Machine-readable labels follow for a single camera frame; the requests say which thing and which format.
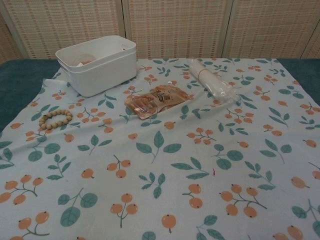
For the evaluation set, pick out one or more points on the floral leaf fruit tablecloth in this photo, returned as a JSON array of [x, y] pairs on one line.
[[160, 162]]

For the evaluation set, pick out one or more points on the orange snack pouch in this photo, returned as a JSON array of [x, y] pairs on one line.
[[155, 100]]

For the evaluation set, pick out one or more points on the clear plastic cup stack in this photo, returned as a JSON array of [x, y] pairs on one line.
[[215, 82]]

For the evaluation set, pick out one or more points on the teal upholstered table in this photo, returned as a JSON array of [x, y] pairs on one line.
[[20, 82]]

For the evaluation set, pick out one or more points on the white plastic storage box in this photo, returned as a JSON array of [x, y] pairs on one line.
[[100, 77]]

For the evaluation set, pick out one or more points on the woven bamboo folding screen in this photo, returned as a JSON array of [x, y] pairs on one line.
[[175, 27]]

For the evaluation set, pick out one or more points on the rubber band around straws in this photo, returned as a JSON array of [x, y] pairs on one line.
[[200, 72]]

